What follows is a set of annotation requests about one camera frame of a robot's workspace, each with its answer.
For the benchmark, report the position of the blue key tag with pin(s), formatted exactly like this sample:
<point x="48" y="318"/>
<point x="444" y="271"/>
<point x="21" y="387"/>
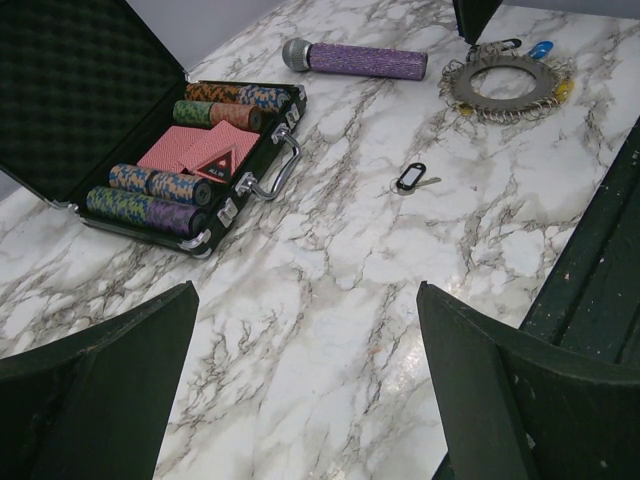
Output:
<point x="540" y="50"/>

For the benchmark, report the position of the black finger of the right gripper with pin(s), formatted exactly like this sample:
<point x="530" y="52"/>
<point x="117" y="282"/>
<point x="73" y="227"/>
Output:
<point x="472" y="16"/>

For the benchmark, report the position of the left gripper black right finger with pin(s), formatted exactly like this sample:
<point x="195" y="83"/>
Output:
<point x="515" y="407"/>

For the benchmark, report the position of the key with black tag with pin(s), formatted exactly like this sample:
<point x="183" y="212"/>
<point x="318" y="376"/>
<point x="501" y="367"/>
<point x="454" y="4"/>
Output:
<point x="412" y="178"/>

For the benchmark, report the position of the black poker chip case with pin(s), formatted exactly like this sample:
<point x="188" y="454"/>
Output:
<point x="87" y="89"/>

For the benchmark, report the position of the silver disc keyring holder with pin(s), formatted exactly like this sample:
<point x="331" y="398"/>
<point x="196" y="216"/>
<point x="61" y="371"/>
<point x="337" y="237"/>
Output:
<point x="505" y="85"/>

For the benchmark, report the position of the pink playing card deck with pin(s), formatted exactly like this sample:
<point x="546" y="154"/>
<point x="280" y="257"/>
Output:
<point x="187" y="148"/>

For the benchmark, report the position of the purple glitter toy microphone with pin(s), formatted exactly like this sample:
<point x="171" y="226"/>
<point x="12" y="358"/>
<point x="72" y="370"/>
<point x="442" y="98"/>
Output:
<point x="301" y="56"/>

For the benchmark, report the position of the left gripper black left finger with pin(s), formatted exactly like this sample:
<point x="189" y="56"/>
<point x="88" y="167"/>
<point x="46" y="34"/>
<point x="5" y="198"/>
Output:
<point x="95" y="404"/>

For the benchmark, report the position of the black red triangular dealer button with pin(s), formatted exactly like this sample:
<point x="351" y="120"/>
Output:
<point x="218" y="168"/>

